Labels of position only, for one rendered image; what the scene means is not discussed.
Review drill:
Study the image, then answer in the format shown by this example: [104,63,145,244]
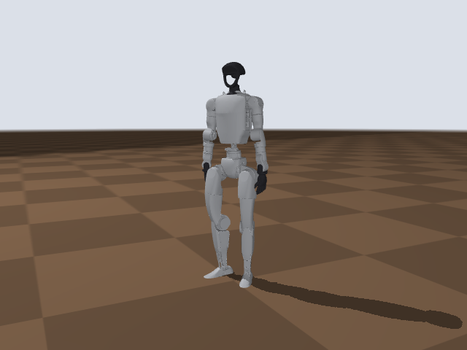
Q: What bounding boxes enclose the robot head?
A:
[222,62,245,95]

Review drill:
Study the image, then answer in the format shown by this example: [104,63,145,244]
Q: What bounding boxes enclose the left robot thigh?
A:
[238,166,259,234]

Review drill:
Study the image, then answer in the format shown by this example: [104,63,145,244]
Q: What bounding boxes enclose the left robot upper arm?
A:
[246,96,263,141]

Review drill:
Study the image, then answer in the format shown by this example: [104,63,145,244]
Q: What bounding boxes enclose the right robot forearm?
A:
[202,138,215,168]

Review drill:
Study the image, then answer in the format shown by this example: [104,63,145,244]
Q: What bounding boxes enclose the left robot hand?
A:
[255,164,268,195]

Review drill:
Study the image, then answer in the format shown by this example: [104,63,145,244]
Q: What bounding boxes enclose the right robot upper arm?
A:
[203,98,217,141]

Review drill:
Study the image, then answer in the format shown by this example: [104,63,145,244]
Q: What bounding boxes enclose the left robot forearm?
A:
[254,129,269,172]

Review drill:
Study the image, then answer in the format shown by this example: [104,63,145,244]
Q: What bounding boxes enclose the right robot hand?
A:
[202,163,209,182]

